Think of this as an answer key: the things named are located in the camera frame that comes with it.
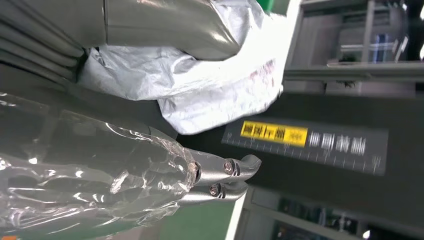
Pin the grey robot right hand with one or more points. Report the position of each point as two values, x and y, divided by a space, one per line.
82 165

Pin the black inbound machine column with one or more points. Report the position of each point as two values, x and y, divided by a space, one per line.
397 132

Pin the ruler label with yellow strip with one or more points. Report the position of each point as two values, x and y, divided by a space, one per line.
314 145

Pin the aluminium conveyor frame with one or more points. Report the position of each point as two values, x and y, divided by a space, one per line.
236 218

